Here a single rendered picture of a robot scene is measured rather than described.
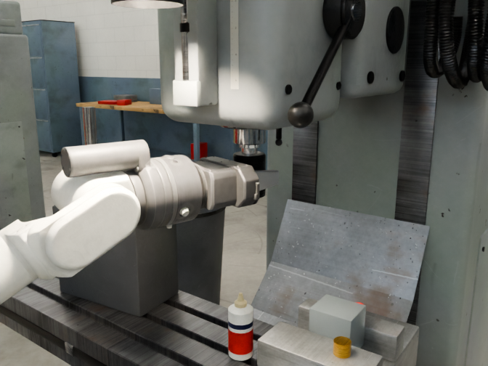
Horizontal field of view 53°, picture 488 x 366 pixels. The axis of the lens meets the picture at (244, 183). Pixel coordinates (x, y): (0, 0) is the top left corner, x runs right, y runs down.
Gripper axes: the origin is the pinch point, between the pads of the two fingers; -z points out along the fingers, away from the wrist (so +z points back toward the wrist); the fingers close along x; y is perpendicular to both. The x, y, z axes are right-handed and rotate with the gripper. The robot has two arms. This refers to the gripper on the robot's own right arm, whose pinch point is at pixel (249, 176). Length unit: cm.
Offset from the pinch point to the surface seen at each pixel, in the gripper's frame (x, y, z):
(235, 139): 0.1, -5.7, 2.4
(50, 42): 703, -48, -189
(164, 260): 25.8, 21.4, 0.5
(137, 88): 599, 17, -273
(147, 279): 23.8, 23.4, 5.4
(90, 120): 38.8, -5.3, 8.5
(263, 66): -10.3, -15.6, 6.3
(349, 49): -7.2, -18.0, -12.2
